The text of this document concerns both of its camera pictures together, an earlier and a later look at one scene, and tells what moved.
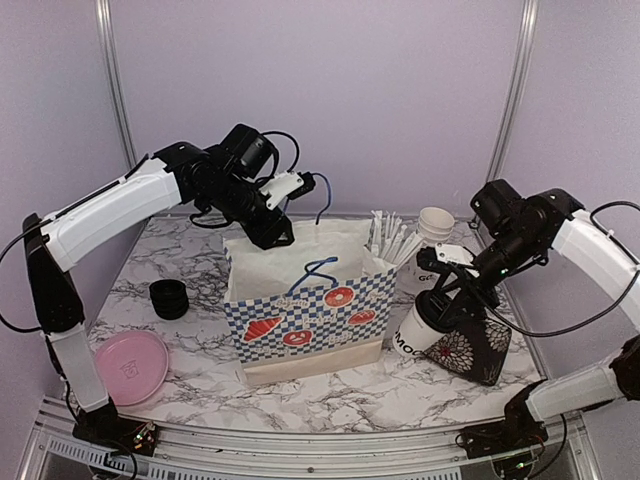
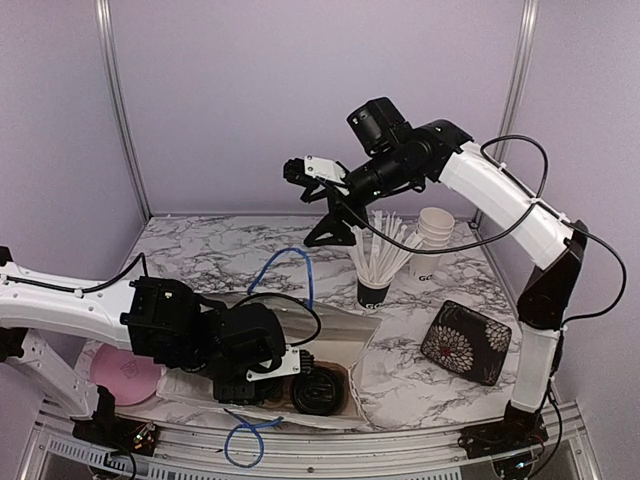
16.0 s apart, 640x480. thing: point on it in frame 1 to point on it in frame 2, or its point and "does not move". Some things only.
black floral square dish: [478, 350] does not move
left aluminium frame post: [106, 19] does not move
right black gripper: [474, 303] to [331, 223]
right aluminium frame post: [512, 93] does not move
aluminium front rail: [51, 450] does not move
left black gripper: [265, 233] to [226, 395]
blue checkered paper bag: [312, 309] to [327, 333]
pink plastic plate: [133, 366] does not move
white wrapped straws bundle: [391, 239] does not move
